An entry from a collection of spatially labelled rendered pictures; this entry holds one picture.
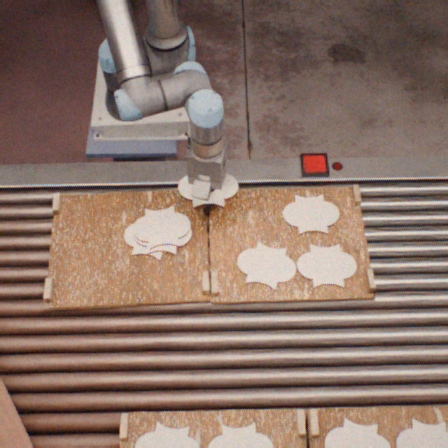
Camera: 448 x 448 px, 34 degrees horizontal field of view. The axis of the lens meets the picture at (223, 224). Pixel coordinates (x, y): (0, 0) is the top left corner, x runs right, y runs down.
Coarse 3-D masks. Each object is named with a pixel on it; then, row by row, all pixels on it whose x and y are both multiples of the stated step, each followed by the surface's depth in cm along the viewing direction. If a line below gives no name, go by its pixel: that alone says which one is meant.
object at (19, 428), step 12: (0, 384) 159; (0, 396) 157; (0, 408) 156; (12, 408) 156; (0, 420) 154; (12, 420) 154; (0, 432) 153; (12, 432) 153; (24, 432) 153; (0, 444) 151; (12, 444) 151; (24, 444) 151
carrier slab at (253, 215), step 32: (256, 192) 202; (288, 192) 202; (320, 192) 202; (224, 224) 196; (256, 224) 196; (352, 224) 196; (224, 256) 190; (288, 256) 190; (352, 256) 190; (224, 288) 185; (256, 288) 184; (288, 288) 184; (320, 288) 184; (352, 288) 184
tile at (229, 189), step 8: (184, 184) 186; (224, 184) 186; (232, 184) 186; (184, 192) 185; (216, 192) 185; (224, 192) 185; (232, 192) 185; (192, 200) 184; (200, 200) 183; (216, 200) 183; (224, 200) 184
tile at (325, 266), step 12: (312, 252) 190; (324, 252) 190; (336, 252) 190; (300, 264) 188; (312, 264) 188; (324, 264) 187; (336, 264) 187; (348, 264) 187; (312, 276) 185; (324, 276) 185; (336, 276) 185; (348, 276) 185
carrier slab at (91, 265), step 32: (128, 192) 202; (160, 192) 202; (64, 224) 196; (96, 224) 196; (128, 224) 196; (192, 224) 196; (64, 256) 190; (96, 256) 190; (128, 256) 190; (192, 256) 190; (64, 288) 185; (96, 288) 185; (128, 288) 185; (160, 288) 185; (192, 288) 185
